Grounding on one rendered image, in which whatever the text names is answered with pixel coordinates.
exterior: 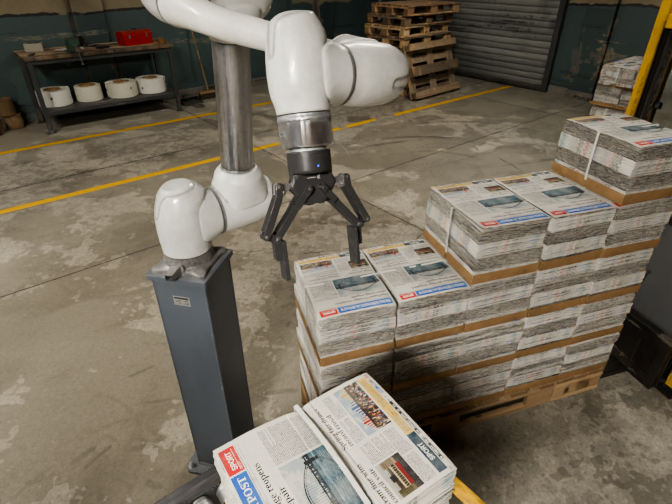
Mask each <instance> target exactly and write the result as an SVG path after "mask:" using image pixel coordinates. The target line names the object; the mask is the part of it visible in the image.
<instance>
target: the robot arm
mask: <svg viewBox="0 0 672 504"><path fill-rule="evenodd" d="M272 1H273V0H141V2H142V4H143V5H144V6H145V8H146V9H147V10H148V11H149V12H150V13H151V14H152V15H153V16H155V17H156V18H157V19H159V20H160V21H162V22H164V23H166V24H170V25H172V26H174V27H177V28H183V29H188V30H192V31H195V32H198V33H200V34H203V35H206V36H208V37H209V39H210V40H211V45H212V58H213V70H214V83H215V95H216V108H217V120H218V133H219V145H220V158H221V164H220V165H219V166H218V167H217V168H216V170H215V171H214V177H213V180H212V183H211V186H210V187H207V188H203V187H202V185H201V184H200V183H198V182H196V181H194V180H191V179H186V178H177V179H173V180H170V181H167V182H165V183H164V184H163V185H162V186H161V187H160V189H159V190H158V192H157V195H156V199H155V205H154V217H155V224H156V229H157V234H158V238H159V241H160V244H161V247H162V250H163V256H164V257H163V259H162V260H161V261H160V262H159V263H157V264H156V265H154V266H153V267H152V273H153V274H166V275H165V279H166V281H167V282H173V281H174V280H176V279H177V278H179V277H180V276H183V277H190V278H194V279H196V280H203V279H205V278H206V277H207V274H208V272H209V271H210V270H211V268H212V267H213V266H214V265H215V264H216V262H217V261H218V260H219V259H220V257H221V256H223V255H224V254H226V253H227V250H226V247H223V246H213V244H212V240H214V239H215V238H216V237H218V236H219V235H220V234H221V233H225V232H229V231H233V230H237V229H240V228H243V227H246V226H248V225H251V224H253V223H256V222H258V221H260V220H262V219H263V218H265V220H264V223H263V226H262V230H261V233H260V238H261V239H262V240H264V241H269V242H271V243H272V248H273V255H274V258H275V260H276V261H280V268H281V275H282V278H283V279H285V280H286V281H290V280H291V274H290V267H289V259H288V252H287V244H286V241H285V240H283V239H282V238H283V237H284V235H285V233H286V232H287V230H288V228H289V227H290V225H291V223H292V221H293V220H294V218H295V216H296V215H297V213H298V211H299V210H300V209H301V208H302V207H303V205H308V206H309V205H313V204H315V203H320V204H321V203H325V201H327V202H328V203H330V204H331V205H332V206H333V207H334V208H335V209H336V210H337V211H338V212H339V213H340V214H341V215H342V216H343V217H344V218H345V219H346V220H347V221H348V222H349V223H350V224H351V225H347V235H348V245H349V255H350V262H352V263H354V264H357V265H359V264H361V259H360V249H359V244H361V243H362V231H361V228H362V227H363V226H364V223H365V222H369V221H370V216H369V214H368V212H367V211H366V209H365V207H364V206H363V204H362V202H361V200H360V199H359V197H358V195H357V194H356V192H355V190H354V188H353V187H352V184H351V179H350V175H349V174H348V173H340V174H339V175H337V176H333V174H332V162H331V152H330V149H326V145H331V144H333V132H332V122H331V118H332V116H331V112H330V107H333V106H347V107H366V106H375V105H381V104H384V103H387V102H390V101H392V100H394V99H395V98H397V97H398V96H399V95H401V94H402V93H403V91H404V89H405V87H406V85H407V83H408V81H409V76H410V68H409V62H408V60H407V58H406V56H405V55H404V54H403V53H402V52H401V51H400V50H399V49H397V48H396V47H394V46H392V45H390V44H386V43H380V42H378V41H377V40H375V39H369V38H363V37H358V36H353V35H350V34H342V35H339V36H337V37H335V38H334V39H333V40H331V39H327V35H326V31H325V29H324V27H323V25H322V23H321V22H320V20H319V19H318V17H317V16H316V14H315V13H314V12H313V11H310V10H291V11H285V12H282V13H279V14H278V15H276V16H275V17H273V19H272V20H271V21H267V20H264V19H263V18H264V17H265V16H266V15H267V14H268V12H269V11H270V9H271V6H272ZM250 48H253V49H257V50H261V51H265V62H266V75H267V82H268V88H269V93H270V97H271V100H272V102H273V104H274V107H275V110H276V115H277V124H278V129H279V136H280V144H281V148H282V149H283V150H288V149H289V153H286V158H287V165H288V173H289V182H288V183H284V184H281V183H273V182H272V180H271V179H270V178H269V177H267V176H266V175H264V174H263V173H262V170H261V169H260V167H259V166H258V165H257V164H255V163H254V159H253V128H252V97H251V96H252V88H251V56H250ZM335 183H337V185H338V186H339V187H341V189H342V191H343V193H344V195H345V196H346V198H347V200H348V201H349V203H350V205H351V206H352V208H353V210H354V211H355V213H356V215H357V216H358V217H356V216H355V215H354V214H353V213H352V212H351V211H350V210H349V209H348V208H347V207H346V206H345V205H344V204H343V203H342V202H341V201H340V200H339V198H338V197H337V196H336V195H335V194H334V193H333V192H332V189H333V187H334V185H335ZM287 190H289V191H290V192H291V193H292V194H293V195H294V196H293V197H292V199H291V201H290V203H289V206H288V208H287V209H286V211H285V213H284V214H283V216H282V218H281V220H280V221H279V223H278V225H277V226H276V228H275V230H274V231H273V229H274V226H275V223H276V219H277V216H278V213H279V210H280V207H281V204H282V200H283V196H285V195H286V192H287ZM272 232H273V233H272Z"/></svg>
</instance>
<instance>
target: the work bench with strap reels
mask: <svg viewBox="0 0 672 504"><path fill-rule="evenodd" d="M130 29H135V30H126V31H117V32H116V37H117V41H118V42H107V43H96V44H105V45H111V46H110V47H108V48H104V49H101V48H98V49H96V48H95V47H98V46H95V47H92V46H85V45H84V46H80V49H81V52H80V56H81V58H82V60H90V59H100V58H109V57H119V56H129V55H138V54H148V53H153V58H154V63H155V68H156V73H157V75H156V74H152V75H142V76H138V77H136V78H135V79H130V78H121V79H113V80H109V81H106V82H104V83H105V87H106V91H107V92H105V93H102V89H101V85H100V83H96V82H88V83H80V84H76V85H74V86H73V87H74V92H75V94H76V97H72V95H71V92H70V88H69V87H68V86H49V87H43V88H40V87H39V84H38V81H37V78H36V75H35V72H34V69H33V66H32V65H43V64H52V63H62V62H71V61H81V59H80V57H79V54H78V53H69V54H68V53H66V52H64V50H67V49H66V46H63V47H50V48H45V50H44V51H36V52H25V50H17V51H13V53H14V55H16V56H17V58H18V61H19V63H20V66H21V69H22V72H23V75H24V78H25V81H26V84H27V87H28V90H29V93H30V96H31V99H32V102H33V105H34V108H35V110H36V113H37V116H38V119H39V122H38V123H39V124H41V123H46V124H47V127H48V130H49V132H47V133H48V134H49V135H50V134H55V133H56V132H55V131H54V130H53V127H52V124H51V121H50V118H49V116H55V115H61V114H67V113H74V112H80V111H86V110H92V109H99V108H105V107H111V106H117V105H124V104H130V103H136V102H143V101H149V100H155V99H162V102H161V103H167V101H166V98H168V97H174V96H175V97H176V103H177V108H178V110H176V111H184V110H183V109H182V106H181V100H180V94H179V88H178V83H177V77H176V71H175V65H174V60H173V54H172V48H171V47H174V46H173V44H172V43H168V42H166V43H165V44H158V42H157V39H155V38H153V39H152V32H151V31H150V30H149V29H138V28H130ZM157 52H167V53H168V58H169V64H170V69H171V75H172V81H173V86H174V90H173V89H171V88H168V87H167V85H166V80H165V76H163V75H161V71H160V66H159V61H158V56H157ZM31 53H35V55H33V56H28V55H29V54H31ZM25 64H26V65H27V67H28V70H29V73H30V76H31V79H32V82H33V85H34V88H35V93H34V90H33V87H32V84H31V81H30V78H29V75H28V72H27V69H26V66H25ZM35 94H36V96H35ZM36 97H37V99H36ZM37 100H38V102H37ZM41 113H42V114H43V115H44V118H45V121H44V120H43V117H42V114H41Z"/></svg>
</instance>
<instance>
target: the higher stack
mask: <svg viewBox="0 0 672 504"><path fill-rule="evenodd" d="M564 124H565V126H564V128H563V129H564V130H563V132H561V135H560V136H561V137H560V140H559V143H558V150H557V152H556V159H555V161H556V162H558V163H560V164H562V165H564V166H566V167H568V168H570V169H572V170H574V171H576V172H579V173H581V174H583V175H585V178H584V179H585V180H586V178H587V177H589V178H591V179H593V180H595V181H597V182H599V183H601V184H603V185H605V186H607V187H609V188H611V189H613V190H615V191H617V192H619V193H622V194H624V196H625V195H628V194H634V193H640V192H646V191H652V190H658V189H664V188H670V187H672V129H669V128H665V127H659V124H652V123H650V122H647V121H644V120H642V119H639V118H636V117H632V116H629V115H625V114H604V115H595V116H586V117H578V118H571V119H566V122H565V123H564ZM655 125H656V126H655ZM552 173H553V174H555V175H557V176H559V177H561V178H563V179H565V180H566V181H568V182H570V183H572V184H574V185H576V186H578V187H580V188H582V189H584V190H585V191H587V192H589V193H591V194H593V195H595V196H597V197H599V198H601V199H603V200H604V201H606V202H608V203H610V204H612V205H614V206H615V207H616V209H617V210H615V211H616V213H614V215H615V216H613V219H612V221H611V222H610V225H609V227H610V228H609V229H608V230H607V233H606V234H607V237H606V239H605V242H604V245H603V247H602V248H604V249H608V248H614V247H619V246H624V245H629V244H634V243H640V242H645V241H649V240H654V239H659V237H660V235H662V232H663V231H664V230H663V229H665V228H664V226H665V224H667V223H669V222H668V221H669V220H670V217H671V214H672V197H667V198H661V199H655V200H650V201H644V202H639V203H633V204H627V205H622V206H621V205H619V204H617V203H615V202H613V201H611V200H609V199H607V198H605V197H603V196H601V195H599V194H597V193H595V192H593V191H591V190H590V189H588V188H586V187H584V186H582V185H580V184H578V183H576V182H574V181H572V180H570V179H568V178H566V177H564V176H562V175H560V174H558V173H557V172H552ZM652 251H654V250H653V248H649V249H644V250H640V251H635V252H630V253H625V254H620V255H616V256H611V257H606V258H598V259H597V262H596V263H597V264H596V265H595V266H596V267H595V268H594V272H592V274H593V275H591V279H590V281H591V282H592V283H591V284H590V289H589V291H588V293H586V295H588V296H593V295H597V294H601V293H605V292H609V291H613V290H618V289H622V288H626V287H631V286H635V285H640V283H641V282H643V278H644V277H645V272H646V271H645V270H646V267H647V265H648V263H649V260H650V259H649V258H650V257H651V255H652V253H653V252H652ZM634 296H635V293H631V294H627V295H623V296H619V297H614V298H610V299H606V300H602V301H598V302H594V303H590V304H585V303H584V304H582V306H583V307H582V310H581V313H580V316H579V317H578V319H577V322H576V324H575V325H574V326H575V327H576V328H575V329H574V332H573V336H572V337H577V336H581V335H585V334H589V333H593V332H597V331H601V330H605V329H609V328H613V327H617V326H621V325H622V324H623V322H624V320H625V319H626V318H625V317H627V316H626V315H627V314H628V313H630V309H631V306H632V304H633V303H632V302H633V298H635V297H634ZM619 335H620V333H619V332H617V333H613V334H609V335H605V336H602V337H598V338H594V339H590V340H586V341H582V342H579V343H575V344H571V345H568V346H567V347H566V352H565V354H564V355H565V357H564V360H563V364H562V365H561V368H560V370H559V374H560V375H561V374H564V373H567V372H571V371H574V370H578V369H581V368H585V367H588V366H592V365H596V364H599V363H603V362H606V361H607V360H609V356H610V354H611V350H612V348H613V345H614V342H616V341H617V340H618V338H619ZM603 370H604V367H603V368H600V369H597V370H593V371H590V372H586V373H583V374H579V375H576V376H572V377H569V378H566V379H562V380H559V381H554V385H555V386H554V389H553V391H552V394H551V396H550V400H549V401H553V400H557V399H560V398H563V397H567V396H570V395H574V394H577V393H580V392H584V391H587V390H590V389H594V388H597V384H598V382H599V380H600V377H601V375H602V374H603ZM560 375H559V376H560Z"/></svg>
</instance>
